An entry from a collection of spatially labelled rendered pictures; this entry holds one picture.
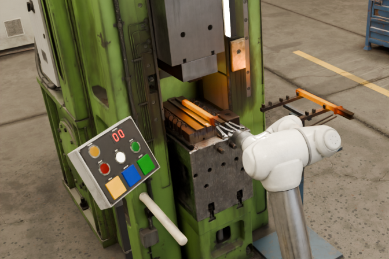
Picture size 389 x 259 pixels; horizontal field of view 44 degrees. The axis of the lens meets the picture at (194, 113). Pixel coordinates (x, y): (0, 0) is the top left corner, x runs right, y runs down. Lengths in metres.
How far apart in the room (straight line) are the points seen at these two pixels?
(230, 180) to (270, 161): 1.17
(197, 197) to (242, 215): 0.39
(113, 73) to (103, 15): 0.28
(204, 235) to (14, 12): 5.41
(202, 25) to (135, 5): 0.33
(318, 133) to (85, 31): 1.47
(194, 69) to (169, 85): 0.56
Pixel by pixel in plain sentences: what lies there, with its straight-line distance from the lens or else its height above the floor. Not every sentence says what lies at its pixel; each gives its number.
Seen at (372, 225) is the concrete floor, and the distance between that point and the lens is 3.45.
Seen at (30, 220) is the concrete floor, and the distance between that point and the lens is 3.81.
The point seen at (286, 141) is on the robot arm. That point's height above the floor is 1.39.
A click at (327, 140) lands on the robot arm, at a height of 1.38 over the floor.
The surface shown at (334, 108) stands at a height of 1.04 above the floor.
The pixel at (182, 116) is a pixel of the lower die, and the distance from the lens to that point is 2.62.
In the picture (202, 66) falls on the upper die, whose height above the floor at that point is 1.32.
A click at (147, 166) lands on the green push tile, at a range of 2.20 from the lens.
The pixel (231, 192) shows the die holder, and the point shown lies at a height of 0.56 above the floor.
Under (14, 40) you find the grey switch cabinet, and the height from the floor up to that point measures 0.20.
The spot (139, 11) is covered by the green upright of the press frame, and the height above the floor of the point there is 1.62.
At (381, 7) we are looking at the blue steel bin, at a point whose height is 0.56.
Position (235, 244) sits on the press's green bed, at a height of 0.16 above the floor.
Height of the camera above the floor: 2.17
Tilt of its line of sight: 27 degrees down
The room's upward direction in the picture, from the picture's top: 6 degrees counter-clockwise
